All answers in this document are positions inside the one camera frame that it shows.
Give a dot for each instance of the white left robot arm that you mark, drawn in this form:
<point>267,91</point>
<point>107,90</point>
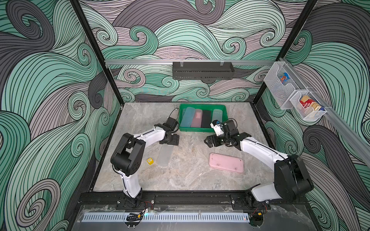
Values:
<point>127,156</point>

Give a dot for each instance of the yellow dice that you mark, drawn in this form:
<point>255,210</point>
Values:
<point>150,161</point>

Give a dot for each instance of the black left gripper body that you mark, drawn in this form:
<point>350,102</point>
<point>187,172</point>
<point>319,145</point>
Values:
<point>173,140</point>

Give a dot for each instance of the black wall shelf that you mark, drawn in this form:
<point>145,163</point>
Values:
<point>206,72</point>

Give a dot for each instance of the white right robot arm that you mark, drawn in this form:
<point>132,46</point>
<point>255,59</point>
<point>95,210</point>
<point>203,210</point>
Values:
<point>291,177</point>

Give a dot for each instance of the green plastic storage box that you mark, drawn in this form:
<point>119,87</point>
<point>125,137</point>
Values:
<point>202,107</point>

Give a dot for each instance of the white slotted cable duct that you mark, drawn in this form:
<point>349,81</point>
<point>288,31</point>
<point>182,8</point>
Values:
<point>170,217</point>

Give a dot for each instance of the clear ribbed pencil case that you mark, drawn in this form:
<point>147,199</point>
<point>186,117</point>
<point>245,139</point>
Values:
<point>165,155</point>

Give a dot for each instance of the clear wall bin near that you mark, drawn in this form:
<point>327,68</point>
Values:
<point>312,113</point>

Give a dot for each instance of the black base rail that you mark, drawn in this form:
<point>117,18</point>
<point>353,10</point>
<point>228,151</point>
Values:
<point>159,200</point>

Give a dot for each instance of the teal ribbed pencil case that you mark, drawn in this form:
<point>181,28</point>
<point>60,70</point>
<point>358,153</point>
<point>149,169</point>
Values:
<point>187,118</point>

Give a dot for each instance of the pink translucent pencil case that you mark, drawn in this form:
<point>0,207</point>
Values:
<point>197,119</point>

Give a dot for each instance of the blue packet in bin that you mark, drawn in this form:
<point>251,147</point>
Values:
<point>284,78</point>

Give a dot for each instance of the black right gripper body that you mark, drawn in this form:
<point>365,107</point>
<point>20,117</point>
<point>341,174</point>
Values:
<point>218,140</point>

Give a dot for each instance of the aluminium wall rail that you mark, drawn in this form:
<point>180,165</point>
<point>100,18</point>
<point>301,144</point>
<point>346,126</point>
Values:
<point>181,61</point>

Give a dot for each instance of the red box in bin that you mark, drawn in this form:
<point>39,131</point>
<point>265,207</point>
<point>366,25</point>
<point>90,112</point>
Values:
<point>306,101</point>

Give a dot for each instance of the black pencil case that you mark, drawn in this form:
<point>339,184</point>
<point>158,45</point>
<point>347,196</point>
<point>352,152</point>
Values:
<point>206,119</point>

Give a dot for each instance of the pink lidded box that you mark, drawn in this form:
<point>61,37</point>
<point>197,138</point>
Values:
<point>226,163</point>

